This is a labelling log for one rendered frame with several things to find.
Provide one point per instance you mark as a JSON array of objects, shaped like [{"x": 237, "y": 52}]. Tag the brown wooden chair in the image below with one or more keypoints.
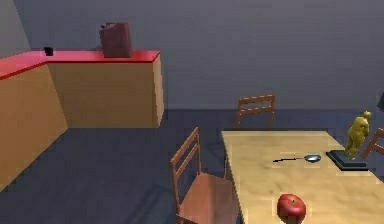
[
  {"x": 375, "y": 145},
  {"x": 206, "y": 193},
  {"x": 256, "y": 106}
]

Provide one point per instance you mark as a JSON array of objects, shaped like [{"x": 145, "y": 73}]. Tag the red-topped wooden counter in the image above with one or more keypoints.
[{"x": 100, "y": 93}]

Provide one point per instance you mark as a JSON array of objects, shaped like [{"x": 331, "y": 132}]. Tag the dark red jug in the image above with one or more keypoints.
[{"x": 116, "y": 40}]

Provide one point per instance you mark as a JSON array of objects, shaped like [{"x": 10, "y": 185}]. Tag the silver spoon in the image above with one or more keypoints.
[{"x": 311, "y": 158}]

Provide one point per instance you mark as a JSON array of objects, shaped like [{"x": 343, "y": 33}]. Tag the red apple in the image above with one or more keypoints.
[{"x": 291, "y": 207}]

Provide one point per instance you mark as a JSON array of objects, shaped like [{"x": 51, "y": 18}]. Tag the pale wooden table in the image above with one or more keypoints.
[{"x": 310, "y": 186}]

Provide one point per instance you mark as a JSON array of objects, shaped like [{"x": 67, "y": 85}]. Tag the small black cup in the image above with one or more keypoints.
[{"x": 49, "y": 51}]

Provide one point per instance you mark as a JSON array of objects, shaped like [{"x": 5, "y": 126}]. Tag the golden statue on dark base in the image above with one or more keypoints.
[{"x": 356, "y": 136}]

